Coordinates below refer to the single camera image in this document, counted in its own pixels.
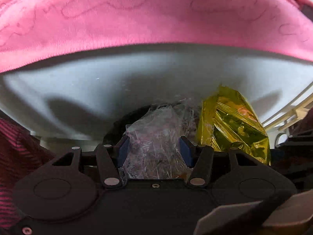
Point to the pink towel table cloth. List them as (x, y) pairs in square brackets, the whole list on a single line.
[(34, 30)]

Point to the yellow snack wrapper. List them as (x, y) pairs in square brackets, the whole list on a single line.
[(227, 121)]

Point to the clear plastic wrap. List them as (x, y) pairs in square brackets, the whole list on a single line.
[(154, 150)]

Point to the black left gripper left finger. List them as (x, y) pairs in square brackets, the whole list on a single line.
[(110, 160)]

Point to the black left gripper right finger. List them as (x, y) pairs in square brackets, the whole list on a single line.
[(200, 159)]

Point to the magenta striped sleeve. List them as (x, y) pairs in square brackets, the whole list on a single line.
[(21, 154)]

